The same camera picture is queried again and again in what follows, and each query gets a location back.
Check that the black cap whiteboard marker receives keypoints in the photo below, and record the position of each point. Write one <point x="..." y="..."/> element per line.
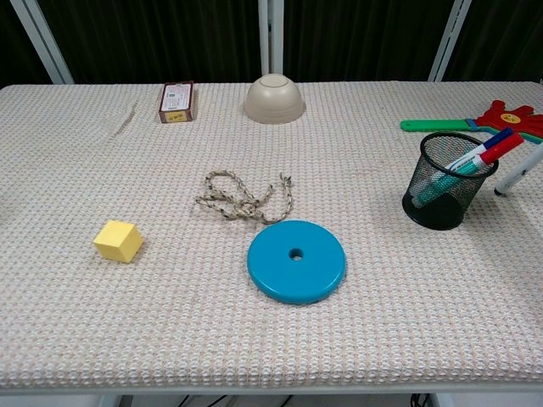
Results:
<point x="515" y="176"/>

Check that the black mesh pen cup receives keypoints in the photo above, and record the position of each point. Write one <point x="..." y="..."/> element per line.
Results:
<point x="441" y="214"/>

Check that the blue cap whiteboard marker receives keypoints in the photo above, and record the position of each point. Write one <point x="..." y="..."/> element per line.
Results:
<point x="498" y="137"/>

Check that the red cap whiteboard marker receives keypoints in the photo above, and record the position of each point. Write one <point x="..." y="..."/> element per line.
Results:
<point x="502" y="148"/>

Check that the blue round disc with hole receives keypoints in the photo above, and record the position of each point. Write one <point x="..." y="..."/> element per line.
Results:
<point x="280" y="273"/>

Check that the beige upturned bowl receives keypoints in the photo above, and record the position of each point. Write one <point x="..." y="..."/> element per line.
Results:
<point x="275" y="102"/>

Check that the brown cardboard box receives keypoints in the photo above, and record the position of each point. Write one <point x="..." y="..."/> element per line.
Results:
<point x="177" y="99"/>

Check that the yellow wooden cube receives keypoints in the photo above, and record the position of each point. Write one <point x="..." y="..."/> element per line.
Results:
<point x="113" y="239"/>

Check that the beige woven tablecloth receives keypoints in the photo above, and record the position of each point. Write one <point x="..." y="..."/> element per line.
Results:
<point x="169" y="330"/>

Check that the colourful plastic hand clapper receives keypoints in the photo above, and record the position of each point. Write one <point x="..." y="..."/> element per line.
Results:
<point x="432" y="125"/>

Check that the dark green curtain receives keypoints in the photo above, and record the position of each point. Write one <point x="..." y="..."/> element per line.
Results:
<point x="161" y="38"/>

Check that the white upright frame post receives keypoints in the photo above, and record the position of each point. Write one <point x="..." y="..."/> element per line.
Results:
<point x="270" y="38"/>

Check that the white table frame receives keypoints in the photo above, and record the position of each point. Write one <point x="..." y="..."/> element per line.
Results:
<point x="271" y="396"/>

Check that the white slotted frame post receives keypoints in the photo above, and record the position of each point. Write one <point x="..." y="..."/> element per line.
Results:
<point x="450" y="40"/>

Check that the white slanted frame post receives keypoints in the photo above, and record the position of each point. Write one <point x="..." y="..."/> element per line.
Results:
<point x="44" y="42"/>

